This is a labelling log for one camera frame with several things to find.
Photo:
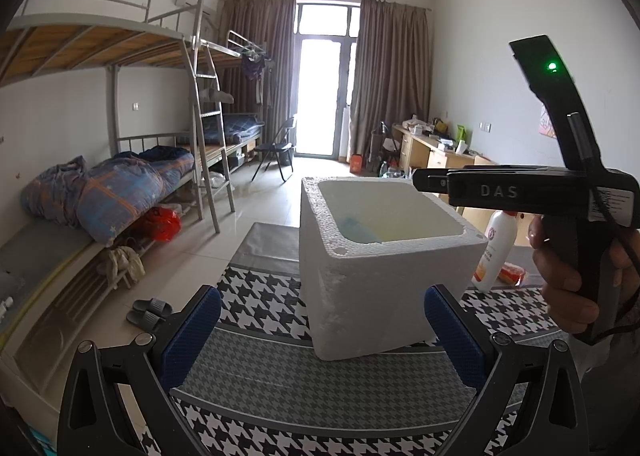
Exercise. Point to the grey metal bunk bed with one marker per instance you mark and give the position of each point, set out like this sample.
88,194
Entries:
245,49
75,41

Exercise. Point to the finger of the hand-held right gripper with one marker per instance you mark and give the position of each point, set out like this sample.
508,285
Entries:
430,181

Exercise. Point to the grey metal bed ladder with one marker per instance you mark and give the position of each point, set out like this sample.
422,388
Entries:
210,111

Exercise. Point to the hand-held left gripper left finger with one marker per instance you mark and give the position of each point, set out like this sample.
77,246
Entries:
192,336

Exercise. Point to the green paper bag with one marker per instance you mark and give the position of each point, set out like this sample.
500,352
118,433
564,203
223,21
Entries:
461,132

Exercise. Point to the black folding chair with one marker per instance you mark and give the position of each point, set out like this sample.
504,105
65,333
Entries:
280,146

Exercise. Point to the blue checked bedding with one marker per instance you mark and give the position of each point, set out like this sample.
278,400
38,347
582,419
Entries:
240,126

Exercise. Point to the dark hanging clothes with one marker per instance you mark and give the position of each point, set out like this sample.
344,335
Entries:
252,69

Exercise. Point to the glass balcony door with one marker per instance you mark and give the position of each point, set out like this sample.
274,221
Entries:
325,86

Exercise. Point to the blue orange patterned quilt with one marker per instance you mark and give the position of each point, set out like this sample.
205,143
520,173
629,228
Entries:
105,196

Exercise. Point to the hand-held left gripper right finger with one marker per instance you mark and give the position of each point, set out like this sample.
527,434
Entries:
452,341

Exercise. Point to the grey rolled cloth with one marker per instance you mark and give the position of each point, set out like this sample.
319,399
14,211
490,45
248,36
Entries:
217,96

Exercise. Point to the beige cloth bundle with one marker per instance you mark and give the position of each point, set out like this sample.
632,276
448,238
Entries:
120,263

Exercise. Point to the red snack packet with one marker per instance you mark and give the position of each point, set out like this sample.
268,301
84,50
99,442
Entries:
512,273

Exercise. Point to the pink cartoon wall poster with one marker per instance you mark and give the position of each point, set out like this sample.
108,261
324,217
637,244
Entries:
546,124

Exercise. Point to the cream slatted bed frame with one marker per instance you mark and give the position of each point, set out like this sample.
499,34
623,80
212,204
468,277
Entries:
55,316

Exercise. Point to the brown curtain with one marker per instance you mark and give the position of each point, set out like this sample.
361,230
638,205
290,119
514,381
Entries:
260,31
390,66

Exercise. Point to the person's right hand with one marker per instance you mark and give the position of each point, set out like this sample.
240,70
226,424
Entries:
557,281

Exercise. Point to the red plastic bag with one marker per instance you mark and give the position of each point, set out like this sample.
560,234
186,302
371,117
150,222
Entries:
162,225

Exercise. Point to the light wooden desk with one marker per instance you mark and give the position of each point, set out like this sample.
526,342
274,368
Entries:
425,151

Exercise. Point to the houndstooth tablecloth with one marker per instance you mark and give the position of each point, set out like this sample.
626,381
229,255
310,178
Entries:
260,366

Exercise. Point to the dark blue blanket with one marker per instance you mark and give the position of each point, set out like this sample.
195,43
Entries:
167,159

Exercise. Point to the white foam box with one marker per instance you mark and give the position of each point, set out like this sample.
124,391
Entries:
380,296

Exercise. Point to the orange floor box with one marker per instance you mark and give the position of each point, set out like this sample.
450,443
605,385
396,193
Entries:
356,164

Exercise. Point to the white lotion bottle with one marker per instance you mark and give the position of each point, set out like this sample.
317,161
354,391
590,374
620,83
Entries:
492,256

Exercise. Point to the dark grey slipper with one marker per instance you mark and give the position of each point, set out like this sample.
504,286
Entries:
145,320
155,306

